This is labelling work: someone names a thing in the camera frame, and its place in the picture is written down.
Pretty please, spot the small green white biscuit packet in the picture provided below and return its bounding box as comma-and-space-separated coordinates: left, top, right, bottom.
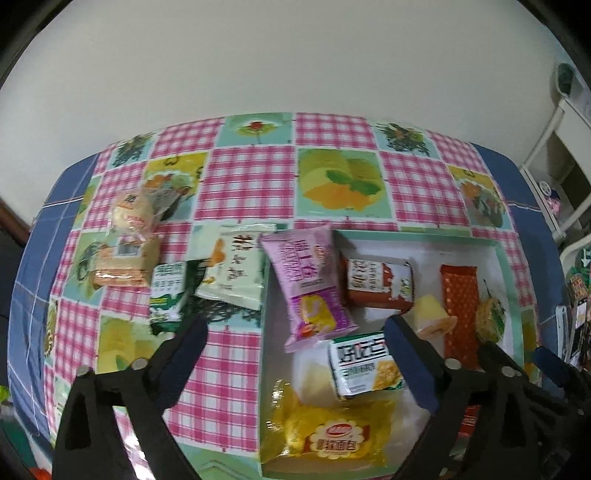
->
149, 260, 200, 336

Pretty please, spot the white packet with orange print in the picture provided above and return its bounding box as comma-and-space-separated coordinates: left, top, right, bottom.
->
194, 224, 278, 311

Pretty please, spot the brown wooden door frame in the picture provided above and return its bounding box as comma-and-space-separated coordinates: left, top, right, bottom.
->
0, 198, 33, 247

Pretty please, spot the red brown milk biscuit packet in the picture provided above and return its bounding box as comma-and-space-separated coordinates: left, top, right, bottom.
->
341, 257, 416, 315

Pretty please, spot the pile of colourful packets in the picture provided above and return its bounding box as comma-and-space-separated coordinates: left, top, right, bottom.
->
563, 249, 591, 370

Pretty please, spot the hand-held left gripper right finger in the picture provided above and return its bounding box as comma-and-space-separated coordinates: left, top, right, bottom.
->
385, 316, 555, 480

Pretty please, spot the purple snack packet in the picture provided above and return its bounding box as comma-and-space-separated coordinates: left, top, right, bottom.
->
260, 226, 359, 354

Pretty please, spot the tan wafer packet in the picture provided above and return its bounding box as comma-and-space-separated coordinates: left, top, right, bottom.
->
91, 234, 161, 289

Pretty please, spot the yellow soft bread packet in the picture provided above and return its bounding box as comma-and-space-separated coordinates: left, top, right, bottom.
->
261, 381, 398, 468

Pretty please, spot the pink plaid fruit print tablecloth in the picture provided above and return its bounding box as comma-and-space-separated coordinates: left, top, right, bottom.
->
44, 112, 542, 480

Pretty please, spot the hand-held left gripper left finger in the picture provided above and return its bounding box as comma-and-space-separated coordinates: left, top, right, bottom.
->
52, 318, 209, 480

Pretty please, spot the white shelf unit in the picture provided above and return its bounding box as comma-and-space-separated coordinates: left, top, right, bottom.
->
519, 60, 591, 245

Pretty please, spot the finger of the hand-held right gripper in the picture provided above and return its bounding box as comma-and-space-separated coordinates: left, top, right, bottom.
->
531, 346, 591, 416

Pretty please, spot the orange red patterned packet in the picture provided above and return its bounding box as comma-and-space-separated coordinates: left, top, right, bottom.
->
438, 264, 482, 370

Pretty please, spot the clear packet with yellow cake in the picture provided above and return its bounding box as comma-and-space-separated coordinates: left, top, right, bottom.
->
111, 188, 161, 245

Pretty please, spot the white box with teal rim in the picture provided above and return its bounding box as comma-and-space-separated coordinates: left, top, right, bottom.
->
257, 228, 528, 479

